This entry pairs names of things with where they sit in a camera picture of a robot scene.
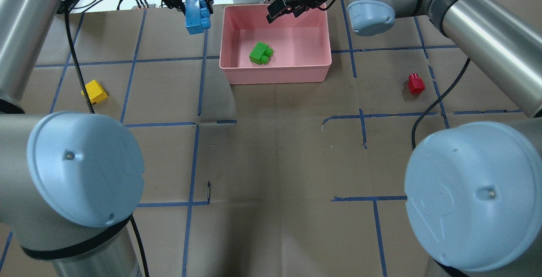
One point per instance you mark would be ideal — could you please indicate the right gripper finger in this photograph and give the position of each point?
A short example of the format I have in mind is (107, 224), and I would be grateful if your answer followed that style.
(279, 8)
(298, 10)

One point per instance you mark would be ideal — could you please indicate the blue toy block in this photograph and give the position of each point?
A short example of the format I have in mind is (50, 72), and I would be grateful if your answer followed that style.
(197, 16)

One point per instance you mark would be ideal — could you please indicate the green toy block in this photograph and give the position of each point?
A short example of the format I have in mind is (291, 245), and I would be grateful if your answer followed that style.
(261, 54)

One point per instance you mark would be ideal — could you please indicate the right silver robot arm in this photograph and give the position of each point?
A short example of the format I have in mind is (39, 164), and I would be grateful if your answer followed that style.
(473, 191)

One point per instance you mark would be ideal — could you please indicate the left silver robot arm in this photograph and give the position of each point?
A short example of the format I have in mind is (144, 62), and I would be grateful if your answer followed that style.
(70, 181)

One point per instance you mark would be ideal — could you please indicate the pink plastic box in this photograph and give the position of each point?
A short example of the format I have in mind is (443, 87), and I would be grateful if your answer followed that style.
(301, 46)

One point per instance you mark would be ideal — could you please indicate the yellow toy block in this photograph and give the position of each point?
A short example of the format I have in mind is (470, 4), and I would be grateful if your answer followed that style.
(95, 91)

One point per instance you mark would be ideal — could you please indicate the red toy block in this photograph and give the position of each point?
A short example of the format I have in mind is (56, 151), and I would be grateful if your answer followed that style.
(415, 84)

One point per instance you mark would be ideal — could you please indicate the brown paper table mat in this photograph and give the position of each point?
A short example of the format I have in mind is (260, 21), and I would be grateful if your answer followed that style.
(282, 180)

